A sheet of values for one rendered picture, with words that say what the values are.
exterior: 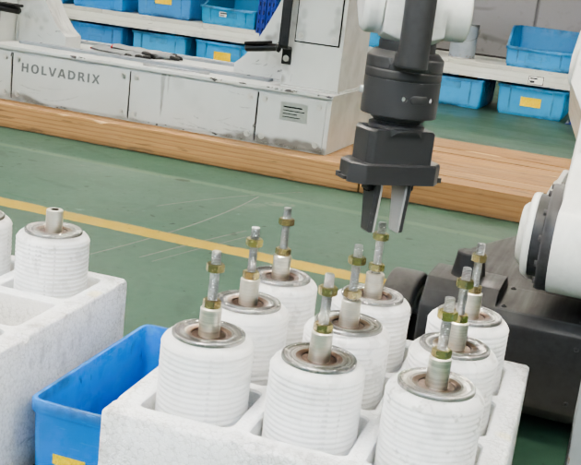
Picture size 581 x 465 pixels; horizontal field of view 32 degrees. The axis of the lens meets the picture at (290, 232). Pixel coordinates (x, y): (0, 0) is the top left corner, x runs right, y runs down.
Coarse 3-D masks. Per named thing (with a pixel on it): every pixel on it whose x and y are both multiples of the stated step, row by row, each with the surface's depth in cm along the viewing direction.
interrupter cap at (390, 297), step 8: (344, 288) 123; (360, 288) 124; (384, 288) 125; (384, 296) 123; (392, 296) 123; (400, 296) 123; (368, 304) 119; (376, 304) 119; (384, 304) 119; (392, 304) 120
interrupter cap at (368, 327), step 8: (336, 312) 114; (336, 320) 112; (360, 320) 113; (368, 320) 113; (376, 320) 113; (336, 328) 109; (344, 328) 110; (352, 328) 110; (360, 328) 111; (368, 328) 110; (376, 328) 111; (352, 336) 108; (360, 336) 108; (368, 336) 109
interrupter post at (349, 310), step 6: (342, 300) 110; (348, 300) 110; (360, 300) 111; (342, 306) 110; (348, 306) 110; (354, 306) 110; (360, 306) 111; (342, 312) 110; (348, 312) 110; (354, 312) 110; (342, 318) 111; (348, 318) 110; (354, 318) 110; (342, 324) 111; (348, 324) 110; (354, 324) 111
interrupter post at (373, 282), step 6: (366, 276) 122; (372, 276) 121; (378, 276) 121; (384, 276) 122; (366, 282) 122; (372, 282) 121; (378, 282) 121; (366, 288) 122; (372, 288) 121; (378, 288) 121; (366, 294) 122; (372, 294) 121; (378, 294) 122
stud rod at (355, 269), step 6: (354, 246) 109; (360, 246) 109; (354, 252) 109; (360, 252) 109; (354, 270) 110; (360, 270) 110; (354, 276) 110; (354, 282) 110; (354, 288) 110; (354, 300) 110
